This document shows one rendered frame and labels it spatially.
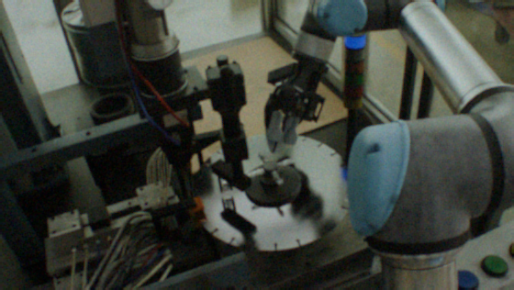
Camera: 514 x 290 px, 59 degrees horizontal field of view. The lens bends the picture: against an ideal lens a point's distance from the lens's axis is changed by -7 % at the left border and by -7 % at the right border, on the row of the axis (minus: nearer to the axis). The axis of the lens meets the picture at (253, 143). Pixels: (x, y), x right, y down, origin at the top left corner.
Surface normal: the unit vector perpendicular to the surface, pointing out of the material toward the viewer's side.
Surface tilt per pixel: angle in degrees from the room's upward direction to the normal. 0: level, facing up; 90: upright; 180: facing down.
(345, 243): 0
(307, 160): 0
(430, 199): 58
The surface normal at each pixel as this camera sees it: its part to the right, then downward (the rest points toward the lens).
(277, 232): -0.08, -0.77
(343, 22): 0.05, 0.32
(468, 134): -0.07, -0.62
